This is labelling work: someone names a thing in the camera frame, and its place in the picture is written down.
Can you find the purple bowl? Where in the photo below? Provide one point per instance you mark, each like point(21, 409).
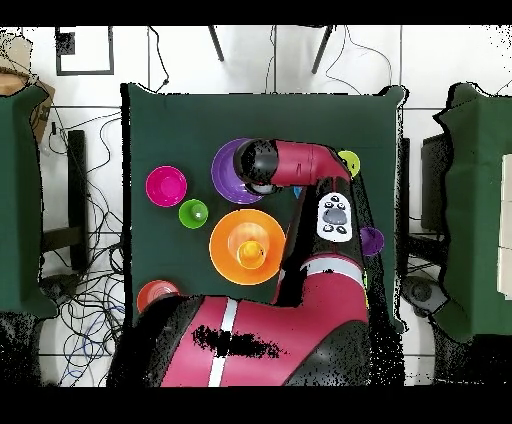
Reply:
point(224, 176)

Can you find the orange cup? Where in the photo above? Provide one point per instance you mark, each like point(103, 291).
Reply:
point(252, 254)

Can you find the large yellow-orange bowl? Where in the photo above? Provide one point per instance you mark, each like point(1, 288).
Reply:
point(224, 248)

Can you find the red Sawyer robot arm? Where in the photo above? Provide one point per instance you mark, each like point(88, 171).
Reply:
point(288, 328)

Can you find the blue bowl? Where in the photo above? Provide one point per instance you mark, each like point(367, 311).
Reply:
point(297, 192)

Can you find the green cup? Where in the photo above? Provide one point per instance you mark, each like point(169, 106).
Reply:
point(193, 214)

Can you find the yellow cup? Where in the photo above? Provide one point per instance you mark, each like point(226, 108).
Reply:
point(352, 162)

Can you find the pink bowl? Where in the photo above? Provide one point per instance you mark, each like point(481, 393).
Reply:
point(166, 186)

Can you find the dark green tablecloth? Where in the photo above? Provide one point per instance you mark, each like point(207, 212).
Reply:
point(168, 128)

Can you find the purple cup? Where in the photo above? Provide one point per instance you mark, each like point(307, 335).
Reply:
point(374, 242)

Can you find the red-orange bowl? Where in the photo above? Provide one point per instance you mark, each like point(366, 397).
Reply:
point(152, 292)

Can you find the black box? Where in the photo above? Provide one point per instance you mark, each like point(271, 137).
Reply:
point(434, 184)

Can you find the black floor beam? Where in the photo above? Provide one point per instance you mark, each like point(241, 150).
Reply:
point(76, 180)

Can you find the dark grey stand base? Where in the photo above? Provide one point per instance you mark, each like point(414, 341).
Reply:
point(60, 284)
point(422, 292)

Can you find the green side table cloth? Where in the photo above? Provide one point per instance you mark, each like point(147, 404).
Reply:
point(20, 200)
point(472, 220)

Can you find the cardboard box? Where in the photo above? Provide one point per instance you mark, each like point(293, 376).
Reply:
point(12, 82)

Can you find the black camera tripod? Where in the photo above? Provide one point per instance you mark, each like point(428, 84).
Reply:
point(216, 44)

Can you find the black rectangular frame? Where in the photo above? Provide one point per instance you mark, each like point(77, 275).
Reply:
point(84, 72)

